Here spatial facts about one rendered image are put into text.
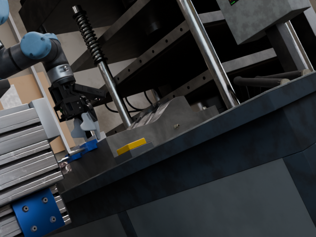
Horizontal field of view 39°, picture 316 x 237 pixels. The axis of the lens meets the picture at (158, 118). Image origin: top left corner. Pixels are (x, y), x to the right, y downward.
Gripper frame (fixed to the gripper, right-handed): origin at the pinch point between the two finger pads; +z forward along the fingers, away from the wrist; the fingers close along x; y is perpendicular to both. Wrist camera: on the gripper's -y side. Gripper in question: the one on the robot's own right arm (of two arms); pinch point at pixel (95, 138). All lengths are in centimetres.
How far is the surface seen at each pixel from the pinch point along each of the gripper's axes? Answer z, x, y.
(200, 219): 31.6, 34.0, 3.8
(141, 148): 9.7, 24.8, 4.3
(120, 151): 8.0, 19.6, 7.1
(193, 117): 6.3, 8.3, -34.8
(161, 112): 0.5, 7.5, -23.2
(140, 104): -58, -323, -294
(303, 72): 9, 47, -45
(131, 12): -60, -47, -82
